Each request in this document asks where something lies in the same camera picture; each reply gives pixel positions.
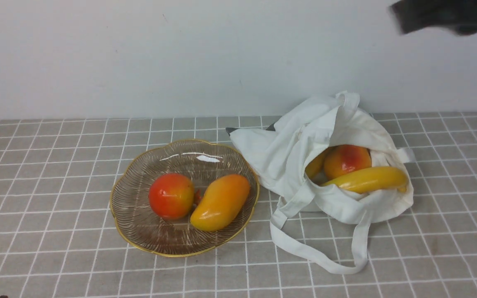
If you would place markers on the yellow-orange mango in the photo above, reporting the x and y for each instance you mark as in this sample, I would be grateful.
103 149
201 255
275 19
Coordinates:
221 203

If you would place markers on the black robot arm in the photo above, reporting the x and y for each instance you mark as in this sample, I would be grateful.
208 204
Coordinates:
458 16

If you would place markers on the white cloth bag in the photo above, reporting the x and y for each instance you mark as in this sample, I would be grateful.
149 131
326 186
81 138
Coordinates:
280 154

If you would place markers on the small red fruit in bowl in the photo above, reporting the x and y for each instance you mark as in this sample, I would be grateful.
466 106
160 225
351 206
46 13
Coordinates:
197 197

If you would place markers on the gold-rimmed glass fruit bowl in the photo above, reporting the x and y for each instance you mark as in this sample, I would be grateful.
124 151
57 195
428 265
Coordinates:
202 162

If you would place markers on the yellow fruit behind peach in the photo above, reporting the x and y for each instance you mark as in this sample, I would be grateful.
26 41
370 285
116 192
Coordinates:
316 165

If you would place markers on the red-orange peach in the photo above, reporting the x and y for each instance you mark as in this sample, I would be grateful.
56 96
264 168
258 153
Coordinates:
171 196

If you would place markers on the yellow banana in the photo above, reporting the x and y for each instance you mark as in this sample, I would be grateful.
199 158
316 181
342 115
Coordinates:
372 179

